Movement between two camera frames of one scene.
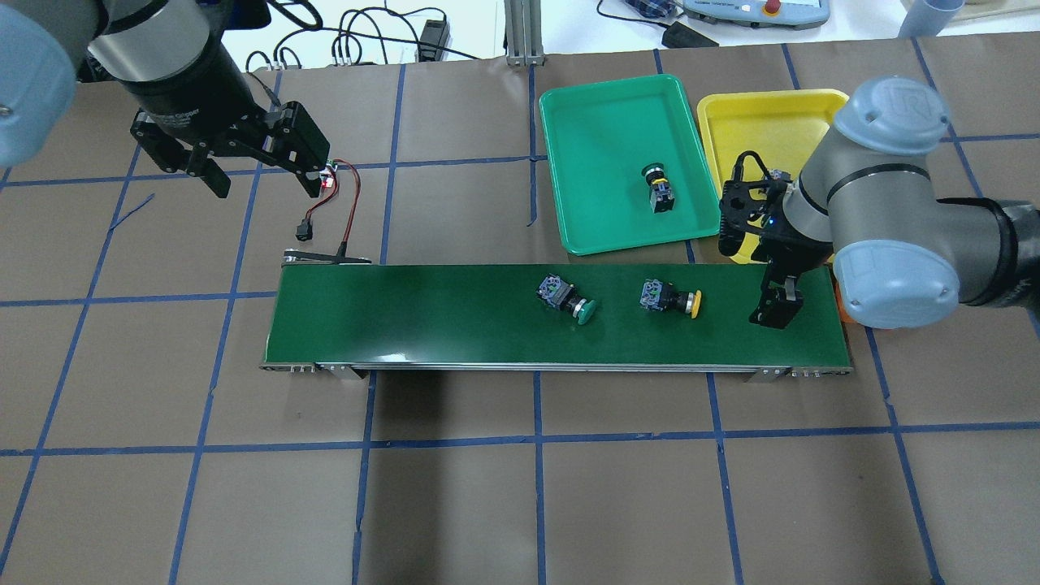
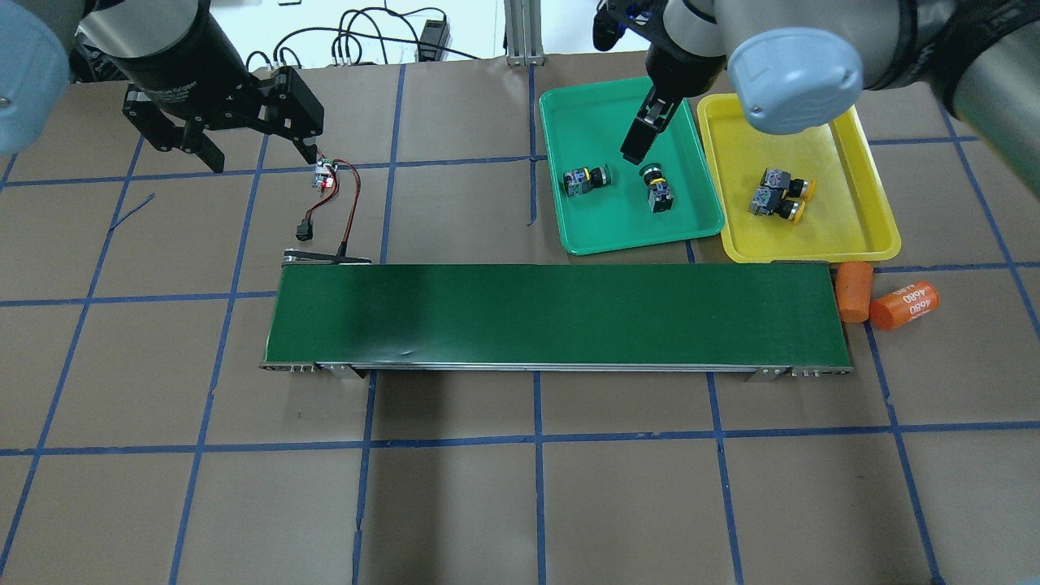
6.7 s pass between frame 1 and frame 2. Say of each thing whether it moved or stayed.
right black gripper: moved
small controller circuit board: stayed
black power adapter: stayed
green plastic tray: stayed
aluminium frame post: stayed
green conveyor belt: stayed
